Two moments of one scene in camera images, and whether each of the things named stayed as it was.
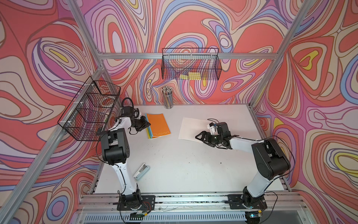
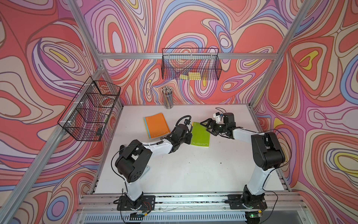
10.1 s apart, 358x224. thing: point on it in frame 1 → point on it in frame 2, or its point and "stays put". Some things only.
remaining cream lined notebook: (158, 127) stays put
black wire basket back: (193, 64) stays put
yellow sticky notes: (191, 75) stays put
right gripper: (207, 140) → (209, 120)
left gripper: (144, 123) → (189, 137)
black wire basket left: (90, 110) stays put
